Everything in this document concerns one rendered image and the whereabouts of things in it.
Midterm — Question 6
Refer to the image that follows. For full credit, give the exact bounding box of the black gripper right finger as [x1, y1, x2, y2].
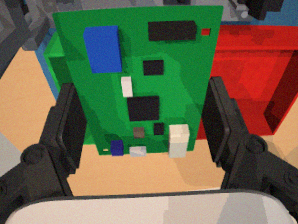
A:
[201, 76, 298, 224]

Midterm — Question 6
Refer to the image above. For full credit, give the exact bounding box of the red open-top bin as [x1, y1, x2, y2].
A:
[210, 25, 298, 136]

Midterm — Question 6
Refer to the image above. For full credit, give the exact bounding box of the green bin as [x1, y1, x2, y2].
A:
[43, 32, 95, 145]

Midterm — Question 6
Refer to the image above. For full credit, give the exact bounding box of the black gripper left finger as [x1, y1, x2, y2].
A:
[0, 83, 87, 224]

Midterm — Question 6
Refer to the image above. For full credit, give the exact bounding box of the green circuit board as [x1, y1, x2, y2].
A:
[52, 6, 224, 158]

